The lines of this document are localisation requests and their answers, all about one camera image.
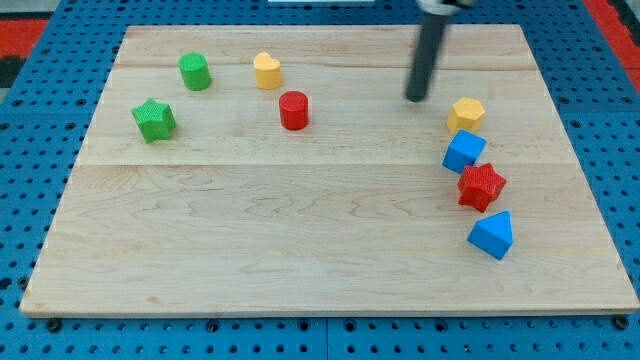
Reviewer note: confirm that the silver rod mount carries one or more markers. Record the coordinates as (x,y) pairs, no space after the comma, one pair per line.
(444,7)

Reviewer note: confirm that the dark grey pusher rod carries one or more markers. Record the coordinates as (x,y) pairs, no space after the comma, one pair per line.
(425,55)

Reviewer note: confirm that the yellow hexagon block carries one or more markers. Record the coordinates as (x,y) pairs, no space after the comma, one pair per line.
(466,114)

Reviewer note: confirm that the blue cube block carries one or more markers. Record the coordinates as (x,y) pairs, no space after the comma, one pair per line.
(463,150)

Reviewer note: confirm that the red cylinder block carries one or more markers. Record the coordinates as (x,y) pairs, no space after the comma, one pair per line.
(294,110)

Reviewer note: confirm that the red star block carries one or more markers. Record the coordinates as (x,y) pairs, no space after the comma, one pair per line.
(479,186)

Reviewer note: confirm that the yellow heart block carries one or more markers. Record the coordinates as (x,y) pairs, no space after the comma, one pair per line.
(267,71)

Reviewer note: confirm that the wooden board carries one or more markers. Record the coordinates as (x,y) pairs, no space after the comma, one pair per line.
(354,215)

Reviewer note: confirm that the blue pentagon block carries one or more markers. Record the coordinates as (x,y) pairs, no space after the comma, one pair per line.
(493,234)

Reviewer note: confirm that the green cylinder block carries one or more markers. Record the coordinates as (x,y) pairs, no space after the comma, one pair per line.
(194,71)

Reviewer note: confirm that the green star block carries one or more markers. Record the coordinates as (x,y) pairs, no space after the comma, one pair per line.
(155,120)

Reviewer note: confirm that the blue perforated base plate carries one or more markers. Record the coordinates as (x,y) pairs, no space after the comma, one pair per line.
(48,108)

